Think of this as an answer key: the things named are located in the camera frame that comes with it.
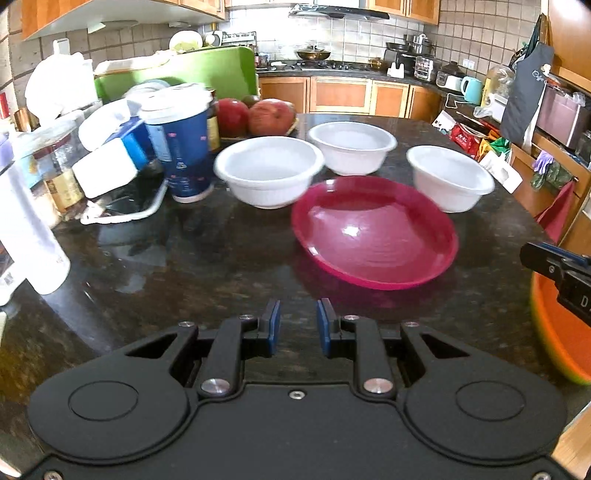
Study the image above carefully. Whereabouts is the white water bottle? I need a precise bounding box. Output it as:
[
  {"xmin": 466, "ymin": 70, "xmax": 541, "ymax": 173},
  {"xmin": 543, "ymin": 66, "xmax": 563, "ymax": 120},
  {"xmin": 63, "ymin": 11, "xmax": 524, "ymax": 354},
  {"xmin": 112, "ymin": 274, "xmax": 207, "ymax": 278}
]
[{"xmin": 1, "ymin": 133, "xmax": 70, "ymax": 295}]

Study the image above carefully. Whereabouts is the range hood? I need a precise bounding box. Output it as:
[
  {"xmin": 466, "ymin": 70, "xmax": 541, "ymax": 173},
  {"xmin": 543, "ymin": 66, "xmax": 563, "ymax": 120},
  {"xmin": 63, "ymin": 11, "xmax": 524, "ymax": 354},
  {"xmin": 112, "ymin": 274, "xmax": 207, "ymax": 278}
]
[{"xmin": 288, "ymin": 3, "xmax": 390, "ymax": 20}]

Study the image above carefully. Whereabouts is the white plastic tray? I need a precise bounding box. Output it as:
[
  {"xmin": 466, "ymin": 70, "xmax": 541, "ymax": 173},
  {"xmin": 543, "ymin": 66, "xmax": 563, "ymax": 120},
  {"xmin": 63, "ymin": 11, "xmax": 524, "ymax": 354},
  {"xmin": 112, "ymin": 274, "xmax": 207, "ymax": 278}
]
[{"xmin": 79, "ymin": 175, "xmax": 167, "ymax": 225}]

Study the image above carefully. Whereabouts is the red snack bag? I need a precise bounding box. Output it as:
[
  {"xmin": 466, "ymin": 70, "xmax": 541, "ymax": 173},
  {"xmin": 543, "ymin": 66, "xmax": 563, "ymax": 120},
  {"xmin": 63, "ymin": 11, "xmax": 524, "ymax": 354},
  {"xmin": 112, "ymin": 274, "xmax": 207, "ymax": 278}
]
[{"xmin": 450, "ymin": 123, "xmax": 492, "ymax": 160}]

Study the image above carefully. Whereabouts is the blue white tissue pack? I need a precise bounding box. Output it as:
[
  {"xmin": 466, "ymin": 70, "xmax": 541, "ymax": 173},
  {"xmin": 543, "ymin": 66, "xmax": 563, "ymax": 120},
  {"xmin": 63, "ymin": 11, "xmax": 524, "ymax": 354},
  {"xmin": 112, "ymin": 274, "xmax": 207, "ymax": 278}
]
[{"xmin": 72, "ymin": 117, "xmax": 155, "ymax": 199}]

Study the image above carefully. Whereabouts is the blue paper coffee cup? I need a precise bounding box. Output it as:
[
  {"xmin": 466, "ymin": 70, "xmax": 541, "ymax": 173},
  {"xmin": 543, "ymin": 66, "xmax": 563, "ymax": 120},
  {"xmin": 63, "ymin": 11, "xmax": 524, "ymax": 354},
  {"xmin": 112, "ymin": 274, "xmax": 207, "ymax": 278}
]
[{"xmin": 138, "ymin": 83, "xmax": 212, "ymax": 204}]

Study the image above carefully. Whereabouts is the green plastic plate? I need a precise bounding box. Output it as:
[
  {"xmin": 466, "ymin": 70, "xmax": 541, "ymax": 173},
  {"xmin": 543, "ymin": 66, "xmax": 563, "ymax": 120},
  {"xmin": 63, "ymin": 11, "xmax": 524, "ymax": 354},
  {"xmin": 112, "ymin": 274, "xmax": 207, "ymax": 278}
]
[{"xmin": 529, "ymin": 276, "xmax": 591, "ymax": 387}]

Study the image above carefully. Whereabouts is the red apple right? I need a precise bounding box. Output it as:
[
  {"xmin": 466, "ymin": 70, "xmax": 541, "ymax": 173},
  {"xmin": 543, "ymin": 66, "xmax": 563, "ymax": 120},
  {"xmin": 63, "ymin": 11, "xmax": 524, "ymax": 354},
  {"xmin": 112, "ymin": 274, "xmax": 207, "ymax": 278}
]
[{"xmin": 249, "ymin": 99, "xmax": 297, "ymax": 136}]

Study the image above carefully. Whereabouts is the red hanging cloth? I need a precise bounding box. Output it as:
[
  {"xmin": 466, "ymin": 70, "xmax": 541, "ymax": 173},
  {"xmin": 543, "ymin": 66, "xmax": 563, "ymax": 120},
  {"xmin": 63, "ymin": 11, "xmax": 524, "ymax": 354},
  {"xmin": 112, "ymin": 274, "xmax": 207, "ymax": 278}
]
[{"xmin": 535, "ymin": 180, "xmax": 576, "ymax": 244}]

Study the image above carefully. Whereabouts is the white paper shopping bag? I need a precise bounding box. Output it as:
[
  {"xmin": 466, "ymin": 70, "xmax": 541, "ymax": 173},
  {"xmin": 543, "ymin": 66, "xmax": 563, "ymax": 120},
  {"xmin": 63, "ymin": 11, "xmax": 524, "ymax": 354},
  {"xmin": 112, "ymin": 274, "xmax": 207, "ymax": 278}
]
[{"xmin": 480, "ymin": 150, "xmax": 523, "ymax": 194}]

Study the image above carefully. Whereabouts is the red apple left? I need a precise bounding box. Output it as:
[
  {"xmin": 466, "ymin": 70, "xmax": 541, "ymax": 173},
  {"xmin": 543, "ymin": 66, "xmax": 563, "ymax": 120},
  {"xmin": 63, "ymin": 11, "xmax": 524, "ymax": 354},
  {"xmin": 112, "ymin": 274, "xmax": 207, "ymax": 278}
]
[{"xmin": 217, "ymin": 98, "xmax": 249, "ymax": 138}]

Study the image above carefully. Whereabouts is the black wok on stove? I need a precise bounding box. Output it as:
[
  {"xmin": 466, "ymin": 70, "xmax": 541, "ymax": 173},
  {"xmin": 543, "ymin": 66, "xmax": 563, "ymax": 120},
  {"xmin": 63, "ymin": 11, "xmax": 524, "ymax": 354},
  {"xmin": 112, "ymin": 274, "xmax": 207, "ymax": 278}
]
[{"xmin": 295, "ymin": 46, "xmax": 331, "ymax": 62}]

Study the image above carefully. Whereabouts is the green cutting board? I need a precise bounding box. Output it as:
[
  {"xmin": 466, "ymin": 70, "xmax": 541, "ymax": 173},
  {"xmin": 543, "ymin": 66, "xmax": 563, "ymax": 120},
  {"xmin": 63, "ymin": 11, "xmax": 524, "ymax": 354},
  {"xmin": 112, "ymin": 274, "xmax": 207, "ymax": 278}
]
[{"xmin": 94, "ymin": 46, "xmax": 259, "ymax": 102}]

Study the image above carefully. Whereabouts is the purple rubber glove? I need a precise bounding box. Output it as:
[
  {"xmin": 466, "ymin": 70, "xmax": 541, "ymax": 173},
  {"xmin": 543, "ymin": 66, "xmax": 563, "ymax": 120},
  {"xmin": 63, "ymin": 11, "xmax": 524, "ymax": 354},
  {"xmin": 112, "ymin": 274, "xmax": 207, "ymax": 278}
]
[{"xmin": 532, "ymin": 150, "xmax": 554, "ymax": 176}]

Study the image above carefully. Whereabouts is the dark sauce jar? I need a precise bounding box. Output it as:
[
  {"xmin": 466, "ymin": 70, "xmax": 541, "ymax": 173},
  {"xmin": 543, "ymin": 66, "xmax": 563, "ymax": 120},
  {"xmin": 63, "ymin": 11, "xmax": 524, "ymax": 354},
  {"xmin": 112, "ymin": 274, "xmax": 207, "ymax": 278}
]
[{"xmin": 207, "ymin": 89, "xmax": 221, "ymax": 152}]

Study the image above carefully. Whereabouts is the teal electric kettle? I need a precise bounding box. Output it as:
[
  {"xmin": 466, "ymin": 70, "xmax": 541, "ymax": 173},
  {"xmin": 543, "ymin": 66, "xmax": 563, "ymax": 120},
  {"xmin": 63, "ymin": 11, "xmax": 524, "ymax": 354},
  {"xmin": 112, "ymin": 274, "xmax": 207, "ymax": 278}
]
[{"xmin": 460, "ymin": 76, "xmax": 483, "ymax": 105}]

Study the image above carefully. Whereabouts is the red apple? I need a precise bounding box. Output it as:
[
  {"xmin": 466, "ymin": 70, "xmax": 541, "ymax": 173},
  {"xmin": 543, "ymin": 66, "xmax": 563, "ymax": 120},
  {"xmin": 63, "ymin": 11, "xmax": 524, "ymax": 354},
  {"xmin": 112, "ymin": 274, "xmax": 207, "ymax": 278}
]
[
  {"xmin": 217, "ymin": 98, "xmax": 249, "ymax": 138},
  {"xmin": 249, "ymin": 99, "xmax": 297, "ymax": 136}
]

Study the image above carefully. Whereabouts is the magenta plastic plate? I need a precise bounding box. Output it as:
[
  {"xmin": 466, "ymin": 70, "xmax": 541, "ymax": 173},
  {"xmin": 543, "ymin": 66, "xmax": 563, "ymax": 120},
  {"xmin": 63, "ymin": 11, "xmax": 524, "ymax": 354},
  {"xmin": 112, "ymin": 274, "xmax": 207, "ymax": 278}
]
[{"xmin": 291, "ymin": 176, "xmax": 459, "ymax": 291}]

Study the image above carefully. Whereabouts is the clear glass jar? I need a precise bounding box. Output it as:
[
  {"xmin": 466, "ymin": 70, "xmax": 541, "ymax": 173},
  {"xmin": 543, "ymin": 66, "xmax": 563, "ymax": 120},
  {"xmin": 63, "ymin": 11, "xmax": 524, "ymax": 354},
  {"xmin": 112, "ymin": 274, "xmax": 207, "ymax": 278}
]
[{"xmin": 32, "ymin": 121, "xmax": 85, "ymax": 221}]

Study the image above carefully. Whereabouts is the white ribbed bowl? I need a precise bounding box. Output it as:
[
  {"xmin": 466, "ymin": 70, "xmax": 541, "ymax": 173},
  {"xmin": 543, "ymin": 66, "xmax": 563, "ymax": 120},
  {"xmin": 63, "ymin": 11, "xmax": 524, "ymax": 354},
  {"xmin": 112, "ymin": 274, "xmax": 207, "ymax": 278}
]
[
  {"xmin": 406, "ymin": 145, "xmax": 495, "ymax": 213},
  {"xmin": 214, "ymin": 136, "xmax": 325, "ymax": 210},
  {"xmin": 308, "ymin": 122, "xmax": 398, "ymax": 176}
]

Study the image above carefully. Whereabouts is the dark hanging apron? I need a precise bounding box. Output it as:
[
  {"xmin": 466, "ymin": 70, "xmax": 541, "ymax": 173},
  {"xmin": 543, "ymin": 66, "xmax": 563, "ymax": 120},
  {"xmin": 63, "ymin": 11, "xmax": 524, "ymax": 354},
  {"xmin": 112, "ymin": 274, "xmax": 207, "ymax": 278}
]
[{"xmin": 501, "ymin": 42, "xmax": 554, "ymax": 147}]

